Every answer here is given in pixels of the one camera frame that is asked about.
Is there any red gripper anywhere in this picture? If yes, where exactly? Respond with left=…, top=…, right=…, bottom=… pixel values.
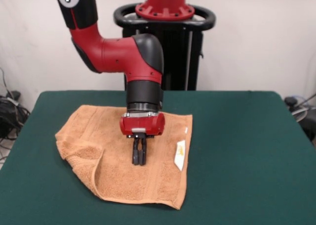
left=119, top=112, right=166, bottom=166

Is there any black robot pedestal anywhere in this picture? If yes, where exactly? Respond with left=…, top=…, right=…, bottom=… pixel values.
left=113, top=2, right=217, bottom=91

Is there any grey round stand foot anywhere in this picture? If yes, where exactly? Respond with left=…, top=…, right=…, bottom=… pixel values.
left=291, top=105, right=309, bottom=122

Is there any black power brick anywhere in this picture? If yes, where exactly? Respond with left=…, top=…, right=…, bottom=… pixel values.
left=6, top=90, right=22, bottom=100

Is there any tan terry towel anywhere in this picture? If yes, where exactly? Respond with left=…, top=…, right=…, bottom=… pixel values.
left=54, top=105, right=194, bottom=210

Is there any black cable bundle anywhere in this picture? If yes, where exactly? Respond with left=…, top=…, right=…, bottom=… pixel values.
left=0, top=66, right=32, bottom=146

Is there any dark green table cloth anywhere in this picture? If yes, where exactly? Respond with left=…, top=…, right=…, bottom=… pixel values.
left=0, top=90, right=316, bottom=225

